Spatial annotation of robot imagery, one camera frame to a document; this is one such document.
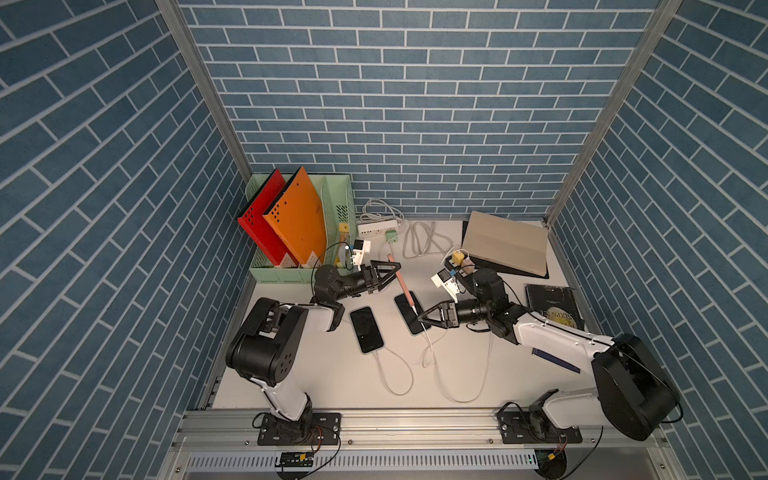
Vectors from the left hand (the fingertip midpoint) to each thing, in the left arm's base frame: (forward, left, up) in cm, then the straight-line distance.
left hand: (404, 276), depth 78 cm
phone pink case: (+3, +4, +3) cm, 6 cm away
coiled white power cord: (+32, -8, -22) cm, 39 cm away
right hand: (-10, -5, -5) cm, 12 cm away
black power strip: (+16, -21, -17) cm, 31 cm away
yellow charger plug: (+18, -19, -15) cm, 30 cm away
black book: (+4, -51, -19) cm, 54 cm away
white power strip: (+34, +10, -19) cm, 40 cm away
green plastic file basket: (+36, +24, -3) cm, 43 cm away
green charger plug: (+33, +4, -20) cm, 38 cm away
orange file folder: (+26, +34, -4) cm, 43 cm away
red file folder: (+15, +42, +5) cm, 45 cm away
